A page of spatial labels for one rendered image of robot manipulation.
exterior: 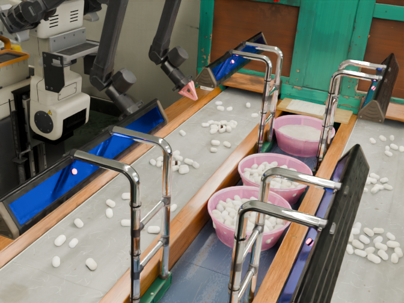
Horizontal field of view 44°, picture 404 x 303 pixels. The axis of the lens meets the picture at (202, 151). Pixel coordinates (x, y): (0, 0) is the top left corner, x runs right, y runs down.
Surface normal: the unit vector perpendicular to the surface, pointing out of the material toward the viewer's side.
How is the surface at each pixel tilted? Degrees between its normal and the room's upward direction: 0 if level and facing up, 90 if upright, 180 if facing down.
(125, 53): 90
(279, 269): 0
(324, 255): 58
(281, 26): 90
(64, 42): 90
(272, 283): 0
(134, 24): 90
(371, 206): 0
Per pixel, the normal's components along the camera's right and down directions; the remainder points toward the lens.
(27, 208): 0.81, -0.28
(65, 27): 0.88, 0.37
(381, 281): 0.07, -0.89
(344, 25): -0.40, 0.40
